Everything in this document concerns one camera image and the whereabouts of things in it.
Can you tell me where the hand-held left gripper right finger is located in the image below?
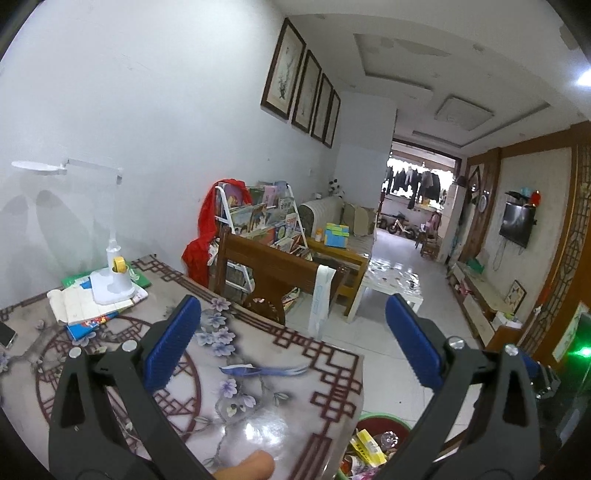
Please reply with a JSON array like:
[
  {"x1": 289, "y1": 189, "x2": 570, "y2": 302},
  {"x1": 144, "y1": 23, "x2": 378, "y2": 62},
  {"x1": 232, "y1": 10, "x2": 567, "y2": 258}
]
[{"x1": 376, "y1": 293, "x2": 542, "y2": 480}]

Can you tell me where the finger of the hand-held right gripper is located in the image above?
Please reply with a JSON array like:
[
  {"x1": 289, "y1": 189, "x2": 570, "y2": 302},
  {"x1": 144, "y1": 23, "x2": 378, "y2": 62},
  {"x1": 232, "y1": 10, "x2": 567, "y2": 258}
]
[{"x1": 524, "y1": 355, "x2": 561, "y2": 400}]

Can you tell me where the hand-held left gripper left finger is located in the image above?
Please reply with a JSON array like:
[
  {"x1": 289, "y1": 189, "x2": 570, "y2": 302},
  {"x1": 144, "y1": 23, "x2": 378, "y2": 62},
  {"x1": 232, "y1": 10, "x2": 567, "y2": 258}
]
[{"x1": 48, "y1": 294, "x2": 204, "y2": 480}]

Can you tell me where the green trash bin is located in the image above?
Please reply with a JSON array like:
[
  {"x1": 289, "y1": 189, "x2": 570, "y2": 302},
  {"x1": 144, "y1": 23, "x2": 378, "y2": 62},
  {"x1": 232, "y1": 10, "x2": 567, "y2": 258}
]
[{"x1": 335, "y1": 412, "x2": 419, "y2": 480}]

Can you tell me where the yellow snack packet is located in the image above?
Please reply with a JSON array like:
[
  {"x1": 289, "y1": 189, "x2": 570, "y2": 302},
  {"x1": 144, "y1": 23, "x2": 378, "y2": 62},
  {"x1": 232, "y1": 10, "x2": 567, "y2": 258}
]
[{"x1": 348, "y1": 428, "x2": 387, "y2": 467}]

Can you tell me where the person's left hand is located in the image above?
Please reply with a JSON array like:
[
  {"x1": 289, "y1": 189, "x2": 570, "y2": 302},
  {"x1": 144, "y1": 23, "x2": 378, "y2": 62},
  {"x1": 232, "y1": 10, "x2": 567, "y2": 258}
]
[{"x1": 212, "y1": 451, "x2": 274, "y2": 480}]

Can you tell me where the tissue box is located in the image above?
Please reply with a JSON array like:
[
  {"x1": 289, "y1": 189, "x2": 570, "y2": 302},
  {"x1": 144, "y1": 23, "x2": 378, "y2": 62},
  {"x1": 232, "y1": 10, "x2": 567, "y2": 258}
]
[{"x1": 492, "y1": 311, "x2": 522, "y2": 330}]

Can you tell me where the white low table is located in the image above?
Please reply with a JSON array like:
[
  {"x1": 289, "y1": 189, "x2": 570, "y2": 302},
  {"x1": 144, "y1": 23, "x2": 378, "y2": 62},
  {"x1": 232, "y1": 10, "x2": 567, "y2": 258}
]
[{"x1": 347, "y1": 257, "x2": 424, "y2": 323}]

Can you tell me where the white desk lamp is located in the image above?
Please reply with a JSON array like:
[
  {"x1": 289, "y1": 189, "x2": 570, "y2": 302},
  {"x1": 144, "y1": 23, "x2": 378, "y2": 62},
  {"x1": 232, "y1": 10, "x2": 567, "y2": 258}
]
[{"x1": 11, "y1": 158, "x2": 139, "y2": 305}]

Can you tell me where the long television cabinet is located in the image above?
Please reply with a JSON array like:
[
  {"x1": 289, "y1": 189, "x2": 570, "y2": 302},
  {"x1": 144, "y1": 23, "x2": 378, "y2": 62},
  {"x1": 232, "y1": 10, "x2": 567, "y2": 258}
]
[{"x1": 450, "y1": 261, "x2": 525, "y2": 349}]

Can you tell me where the floral patterned table cover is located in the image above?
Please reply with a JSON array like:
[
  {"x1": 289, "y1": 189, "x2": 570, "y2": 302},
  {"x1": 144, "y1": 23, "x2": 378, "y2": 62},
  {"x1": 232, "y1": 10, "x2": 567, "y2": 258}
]
[{"x1": 0, "y1": 254, "x2": 365, "y2": 480}]

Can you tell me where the blue book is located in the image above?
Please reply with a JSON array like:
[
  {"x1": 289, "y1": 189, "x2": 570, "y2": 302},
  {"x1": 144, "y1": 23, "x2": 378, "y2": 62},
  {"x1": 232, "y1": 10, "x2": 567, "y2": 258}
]
[{"x1": 66, "y1": 311, "x2": 122, "y2": 343}]

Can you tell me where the framed geometric picture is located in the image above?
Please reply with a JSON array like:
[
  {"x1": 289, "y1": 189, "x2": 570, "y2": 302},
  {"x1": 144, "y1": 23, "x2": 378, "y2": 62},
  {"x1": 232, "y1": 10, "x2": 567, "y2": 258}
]
[{"x1": 508, "y1": 279, "x2": 527, "y2": 315}]

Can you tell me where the red cloth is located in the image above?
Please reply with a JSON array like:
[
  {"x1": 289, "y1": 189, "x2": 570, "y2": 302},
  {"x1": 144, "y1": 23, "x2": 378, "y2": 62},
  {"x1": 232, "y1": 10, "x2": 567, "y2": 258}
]
[{"x1": 181, "y1": 178, "x2": 245, "y2": 289}]

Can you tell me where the white plastic bag strip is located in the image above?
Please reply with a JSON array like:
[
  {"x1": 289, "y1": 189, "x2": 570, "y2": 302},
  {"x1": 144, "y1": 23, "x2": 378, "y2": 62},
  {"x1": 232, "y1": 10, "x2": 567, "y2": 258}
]
[{"x1": 308, "y1": 264, "x2": 337, "y2": 337}]

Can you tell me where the white paper pad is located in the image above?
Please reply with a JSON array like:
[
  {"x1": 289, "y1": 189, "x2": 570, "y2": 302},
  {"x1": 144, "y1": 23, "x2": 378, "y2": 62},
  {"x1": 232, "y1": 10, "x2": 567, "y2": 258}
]
[{"x1": 46, "y1": 284, "x2": 149, "y2": 324}]

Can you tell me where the small wooden chair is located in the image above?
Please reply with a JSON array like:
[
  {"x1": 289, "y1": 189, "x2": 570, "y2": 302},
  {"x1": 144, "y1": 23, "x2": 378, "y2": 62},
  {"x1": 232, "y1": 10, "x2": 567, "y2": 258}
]
[{"x1": 419, "y1": 212, "x2": 441, "y2": 259}]

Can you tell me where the green book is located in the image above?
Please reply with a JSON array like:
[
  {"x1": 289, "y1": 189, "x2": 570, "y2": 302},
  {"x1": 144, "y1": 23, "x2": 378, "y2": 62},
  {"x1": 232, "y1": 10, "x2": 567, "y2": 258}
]
[{"x1": 62, "y1": 270, "x2": 153, "y2": 291}]

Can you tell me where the white balance bike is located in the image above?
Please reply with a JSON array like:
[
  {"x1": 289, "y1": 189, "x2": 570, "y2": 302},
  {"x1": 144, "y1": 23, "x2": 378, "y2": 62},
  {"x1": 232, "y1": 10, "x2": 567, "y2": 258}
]
[{"x1": 387, "y1": 212, "x2": 416, "y2": 238}]

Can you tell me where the wooden lattice partition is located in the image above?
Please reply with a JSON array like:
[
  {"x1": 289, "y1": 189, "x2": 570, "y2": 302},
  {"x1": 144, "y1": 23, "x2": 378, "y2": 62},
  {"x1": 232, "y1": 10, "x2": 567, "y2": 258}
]
[{"x1": 522, "y1": 124, "x2": 591, "y2": 365}]

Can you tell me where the white standing air conditioner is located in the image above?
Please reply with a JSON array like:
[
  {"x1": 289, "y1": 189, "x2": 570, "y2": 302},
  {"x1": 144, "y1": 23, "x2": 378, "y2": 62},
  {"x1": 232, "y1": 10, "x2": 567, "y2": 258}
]
[{"x1": 447, "y1": 178, "x2": 467, "y2": 266}]

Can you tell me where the beige cushion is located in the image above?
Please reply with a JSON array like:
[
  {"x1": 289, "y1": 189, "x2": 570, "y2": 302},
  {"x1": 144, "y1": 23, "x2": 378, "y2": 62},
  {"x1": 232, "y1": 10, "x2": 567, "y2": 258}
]
[
  {"x1": 355, "y1": 208, "x2": 376, "y2": 236},
  {"x1": 342, "y1": 203, "x2": 362, "y2": 234}
]

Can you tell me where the colourful toy box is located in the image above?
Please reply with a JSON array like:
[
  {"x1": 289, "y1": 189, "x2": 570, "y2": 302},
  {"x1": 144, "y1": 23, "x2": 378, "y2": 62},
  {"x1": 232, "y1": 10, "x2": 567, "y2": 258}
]
[{"x1": 324, "y1": 223, "x2": 350, "y2": 248}]

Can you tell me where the white book rack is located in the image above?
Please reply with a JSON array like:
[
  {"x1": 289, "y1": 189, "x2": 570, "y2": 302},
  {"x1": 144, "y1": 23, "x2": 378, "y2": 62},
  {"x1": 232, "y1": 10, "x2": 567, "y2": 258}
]
[{"x1": 215, "y1": 181, "x2": 310, "y2": 319}]

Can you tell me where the row of picture books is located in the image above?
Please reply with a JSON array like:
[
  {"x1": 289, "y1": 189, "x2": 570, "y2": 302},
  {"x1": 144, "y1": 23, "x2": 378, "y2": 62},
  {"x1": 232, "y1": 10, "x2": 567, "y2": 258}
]
[{"x1": 226, "y1": 181, "x2": 315, "y2": 315}]

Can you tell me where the row of hanging dark clothes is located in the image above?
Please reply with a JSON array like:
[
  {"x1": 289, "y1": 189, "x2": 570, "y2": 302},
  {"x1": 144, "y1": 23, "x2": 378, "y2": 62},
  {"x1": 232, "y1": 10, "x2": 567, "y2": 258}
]
[{"x1": 383, "y1": 165, "x2": 446, "y2": 208}]

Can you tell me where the wooden sofa with grey cover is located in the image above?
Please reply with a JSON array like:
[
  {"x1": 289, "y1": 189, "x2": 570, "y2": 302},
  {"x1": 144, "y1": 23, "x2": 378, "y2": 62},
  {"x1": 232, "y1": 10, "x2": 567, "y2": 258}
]
[{"x1": 298, "y1": 196, "x2": 377, "y2": 315}]

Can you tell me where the square ceiling light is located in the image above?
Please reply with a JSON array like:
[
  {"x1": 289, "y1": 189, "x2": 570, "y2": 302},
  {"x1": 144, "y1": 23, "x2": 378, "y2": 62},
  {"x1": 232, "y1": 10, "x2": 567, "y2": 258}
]
[{"x1": 434, "y1": 95, "x2": 495, "y2": 132}]

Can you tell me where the large framed picture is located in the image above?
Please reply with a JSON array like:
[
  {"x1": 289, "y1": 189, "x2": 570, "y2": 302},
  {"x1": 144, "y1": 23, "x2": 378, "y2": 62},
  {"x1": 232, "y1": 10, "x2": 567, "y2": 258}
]
[{"x1": 261, "y1": 17, "x2": 307, "y2": 121}]

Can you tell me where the wall television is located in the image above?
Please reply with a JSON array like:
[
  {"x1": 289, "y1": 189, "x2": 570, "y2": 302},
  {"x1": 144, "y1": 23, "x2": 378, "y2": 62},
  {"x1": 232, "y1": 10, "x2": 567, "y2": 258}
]
[{"x1": 499, "y1": 203, "x2": 535, "y2": 249}]

